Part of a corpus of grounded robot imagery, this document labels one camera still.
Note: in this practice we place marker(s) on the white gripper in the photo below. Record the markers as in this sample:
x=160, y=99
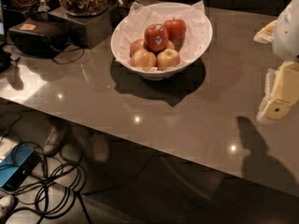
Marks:
x=287, y=34

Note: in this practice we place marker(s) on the red apple with sticker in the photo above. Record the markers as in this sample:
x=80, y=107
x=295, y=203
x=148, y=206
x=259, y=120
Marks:
x=156, y=37

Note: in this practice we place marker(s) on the red apple at back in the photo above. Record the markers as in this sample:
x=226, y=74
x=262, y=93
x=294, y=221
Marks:
x=176, y=28

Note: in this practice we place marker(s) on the small yellow apple middle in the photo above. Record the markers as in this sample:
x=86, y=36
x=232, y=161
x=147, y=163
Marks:
x=170, y=45

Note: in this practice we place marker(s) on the yellow-red apple front right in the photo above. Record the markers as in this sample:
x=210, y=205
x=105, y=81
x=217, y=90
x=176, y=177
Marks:
x=168, y=58

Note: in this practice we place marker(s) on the yellow-red apple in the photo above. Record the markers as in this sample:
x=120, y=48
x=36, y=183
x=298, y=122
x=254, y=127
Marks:
x=143, y=59
x=168, y=58

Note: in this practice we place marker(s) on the white bowl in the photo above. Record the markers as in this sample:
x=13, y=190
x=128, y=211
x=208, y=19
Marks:
x=162, y=72

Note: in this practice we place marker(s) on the yellow-red apple front left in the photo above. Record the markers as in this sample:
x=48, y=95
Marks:
x=143, y=59

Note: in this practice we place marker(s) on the pink apple left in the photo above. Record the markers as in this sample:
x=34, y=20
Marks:
x=136, y=45

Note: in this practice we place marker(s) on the white paper liner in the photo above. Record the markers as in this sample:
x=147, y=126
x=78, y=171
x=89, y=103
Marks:
x=196, y=38

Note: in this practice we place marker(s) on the dark square jar stand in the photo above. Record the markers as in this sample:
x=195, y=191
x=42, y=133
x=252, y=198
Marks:
x=85, y=32

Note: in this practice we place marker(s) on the white shoe under table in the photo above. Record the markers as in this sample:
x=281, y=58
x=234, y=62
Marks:
x=54, y=140

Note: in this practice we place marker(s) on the metal scoop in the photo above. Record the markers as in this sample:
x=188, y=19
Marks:
x=43, y=7

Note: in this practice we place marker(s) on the black device with label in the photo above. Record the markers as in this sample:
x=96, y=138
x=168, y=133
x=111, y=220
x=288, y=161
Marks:
x=45, y=39

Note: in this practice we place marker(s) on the blue box on floor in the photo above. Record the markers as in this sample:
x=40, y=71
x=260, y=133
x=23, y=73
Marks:
x=15, y=166

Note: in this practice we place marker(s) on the white shoe bottom left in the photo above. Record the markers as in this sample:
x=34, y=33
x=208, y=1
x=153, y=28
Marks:
x=6, y=205

